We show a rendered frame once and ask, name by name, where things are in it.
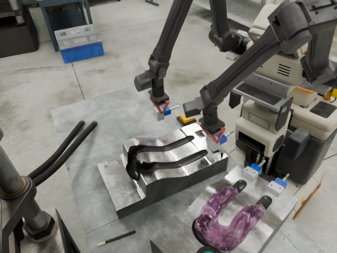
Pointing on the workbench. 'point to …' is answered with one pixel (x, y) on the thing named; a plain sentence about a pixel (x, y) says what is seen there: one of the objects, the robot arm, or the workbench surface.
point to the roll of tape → (208, 249)
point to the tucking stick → (116, 238)
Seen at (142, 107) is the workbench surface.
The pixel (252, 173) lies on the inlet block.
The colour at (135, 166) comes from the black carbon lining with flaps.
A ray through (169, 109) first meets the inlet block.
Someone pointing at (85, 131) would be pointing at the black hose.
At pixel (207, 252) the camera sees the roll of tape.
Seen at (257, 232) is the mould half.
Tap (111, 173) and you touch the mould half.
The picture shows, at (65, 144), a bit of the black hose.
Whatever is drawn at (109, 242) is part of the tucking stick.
